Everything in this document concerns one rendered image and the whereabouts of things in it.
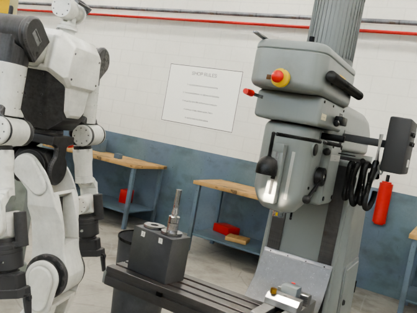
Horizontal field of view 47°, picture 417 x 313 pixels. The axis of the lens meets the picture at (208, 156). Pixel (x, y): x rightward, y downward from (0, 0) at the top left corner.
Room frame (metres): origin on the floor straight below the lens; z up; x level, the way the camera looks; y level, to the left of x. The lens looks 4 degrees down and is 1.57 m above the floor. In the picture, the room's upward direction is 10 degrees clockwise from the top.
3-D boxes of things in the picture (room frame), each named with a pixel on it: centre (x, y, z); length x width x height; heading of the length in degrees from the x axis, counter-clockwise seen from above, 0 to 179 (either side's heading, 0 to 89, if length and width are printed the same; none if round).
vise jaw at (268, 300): (1.67, -0.36, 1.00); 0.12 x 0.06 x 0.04; 60
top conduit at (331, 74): (1.73, -0.44, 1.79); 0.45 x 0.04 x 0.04; 152
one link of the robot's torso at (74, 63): (1.56, 0.58, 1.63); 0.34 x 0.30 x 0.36; 168
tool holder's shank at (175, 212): (1.95, 0.09, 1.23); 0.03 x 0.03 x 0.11
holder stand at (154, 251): (1.98, 0.13, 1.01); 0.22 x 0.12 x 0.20; 53
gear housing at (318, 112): (1.80, -0.31, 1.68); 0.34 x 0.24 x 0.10; 152
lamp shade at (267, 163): (1.60, -0.20, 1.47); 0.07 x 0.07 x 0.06
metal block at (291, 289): (1.72, -0.38, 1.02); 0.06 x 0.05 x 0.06; 60
